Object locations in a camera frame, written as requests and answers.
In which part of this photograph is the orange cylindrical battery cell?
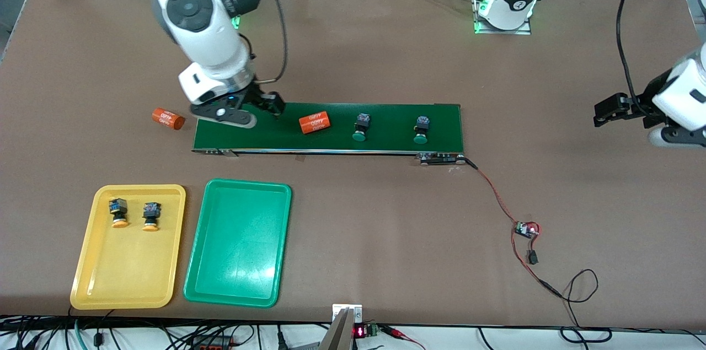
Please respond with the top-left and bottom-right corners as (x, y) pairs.
(152, 108), (185, 131)
(298, 111), (331, 135)

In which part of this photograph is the green push button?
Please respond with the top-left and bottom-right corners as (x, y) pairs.
(352, 113), (371, 143)
(413, 115), (432, 145)

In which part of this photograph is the yellow push button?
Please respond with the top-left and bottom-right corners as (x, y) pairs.
(108, 198), (131, 228)
(141, 202), (162, 232)

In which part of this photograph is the green conveyor belt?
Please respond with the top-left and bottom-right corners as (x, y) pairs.
(191, 100), (467, 166)

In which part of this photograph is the green plastic tray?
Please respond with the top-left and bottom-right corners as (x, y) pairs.
(183, 178), (292, 308)

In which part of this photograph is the yellow plastic tray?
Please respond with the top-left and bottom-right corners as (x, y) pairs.
(69, 184), (187, 310)

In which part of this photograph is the black and red power strip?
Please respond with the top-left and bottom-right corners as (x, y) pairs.
(190, 335), (232, 350)

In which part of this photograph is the red alligator clip lead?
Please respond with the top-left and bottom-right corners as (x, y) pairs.
(383, 326), (426, 350)

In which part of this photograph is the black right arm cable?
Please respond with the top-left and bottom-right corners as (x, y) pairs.
(243, 0), (290, 86)

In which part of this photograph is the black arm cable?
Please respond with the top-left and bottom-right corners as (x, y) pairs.
(243, 0), (290, 86)
(617, 0), (662, 116)

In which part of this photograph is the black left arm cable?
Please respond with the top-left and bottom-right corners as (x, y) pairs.
(617, 0), (662, 116)

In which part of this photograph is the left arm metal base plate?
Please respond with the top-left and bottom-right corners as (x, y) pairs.
(473, 0), (533, 35)

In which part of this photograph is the red and black wire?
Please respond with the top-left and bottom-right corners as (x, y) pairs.
(465, 158), (563, 298)

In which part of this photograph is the thin black looped cable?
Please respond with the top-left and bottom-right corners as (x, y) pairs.
(543, 268), (613, 342)

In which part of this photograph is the grey metal post bracket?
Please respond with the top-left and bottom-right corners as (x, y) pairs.
(317, 304), (363, 350)

